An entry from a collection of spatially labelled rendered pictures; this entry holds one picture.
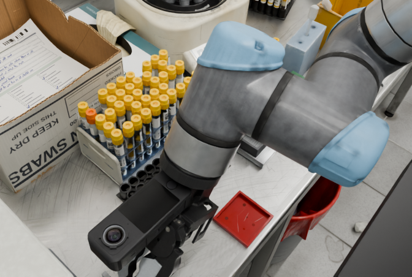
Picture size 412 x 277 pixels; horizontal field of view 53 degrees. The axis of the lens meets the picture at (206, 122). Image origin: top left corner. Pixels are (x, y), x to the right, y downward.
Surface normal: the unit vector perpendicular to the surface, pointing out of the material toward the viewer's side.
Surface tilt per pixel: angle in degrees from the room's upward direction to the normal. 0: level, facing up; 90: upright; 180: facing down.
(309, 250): 0
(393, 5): 72
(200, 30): 90
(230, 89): 55
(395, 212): 4
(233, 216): 0
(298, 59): 90
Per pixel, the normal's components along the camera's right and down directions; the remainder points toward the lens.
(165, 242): -0.53, 0.15
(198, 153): -0.14, 0.36
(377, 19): -0.88, 0.01
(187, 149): -0.36, 0.26
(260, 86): -0.06, -0.28
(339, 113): 0.09, -0.51
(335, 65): -0.26, -0.75
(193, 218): 0.38, -0.84
